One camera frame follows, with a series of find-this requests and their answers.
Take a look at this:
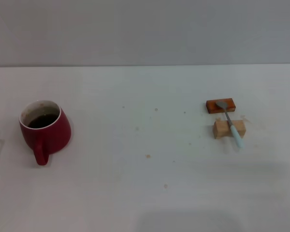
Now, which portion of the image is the blue handled metal spoon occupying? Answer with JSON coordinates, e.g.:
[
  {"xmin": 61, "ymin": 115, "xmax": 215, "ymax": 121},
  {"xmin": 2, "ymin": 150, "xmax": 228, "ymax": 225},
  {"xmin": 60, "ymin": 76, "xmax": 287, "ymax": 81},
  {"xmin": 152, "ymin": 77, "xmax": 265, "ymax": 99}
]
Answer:
[{"xmin": 215, "ymin": 101, "xmax": 246, "ymax": 149}]

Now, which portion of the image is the red ceramic coffee cup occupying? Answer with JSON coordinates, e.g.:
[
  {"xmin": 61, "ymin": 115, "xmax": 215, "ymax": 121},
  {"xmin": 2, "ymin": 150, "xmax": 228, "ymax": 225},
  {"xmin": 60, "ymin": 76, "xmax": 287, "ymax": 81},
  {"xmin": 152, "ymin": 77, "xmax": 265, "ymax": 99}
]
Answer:
[{"xmin": 19, "ymin": 99, "xmax": 73, "ymax": 166}]

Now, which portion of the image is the dark orange wooden block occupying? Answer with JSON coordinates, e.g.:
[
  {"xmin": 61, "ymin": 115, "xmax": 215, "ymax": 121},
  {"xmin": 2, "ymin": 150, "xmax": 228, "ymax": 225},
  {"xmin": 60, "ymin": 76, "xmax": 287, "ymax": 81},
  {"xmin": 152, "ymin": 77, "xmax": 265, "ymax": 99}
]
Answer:
[{"xmin": 205, "ymin": 98, "xmax": 237, "ymax": 114}]

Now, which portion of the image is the light wooden arch block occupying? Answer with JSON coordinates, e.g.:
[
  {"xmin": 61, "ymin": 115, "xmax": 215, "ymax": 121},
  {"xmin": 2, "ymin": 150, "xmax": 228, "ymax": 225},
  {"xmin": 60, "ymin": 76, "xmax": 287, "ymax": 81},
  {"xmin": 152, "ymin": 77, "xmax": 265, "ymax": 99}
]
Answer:
[{"xmin": 212, "ymin": 119, "xmax": 247, "ymax": 140}]

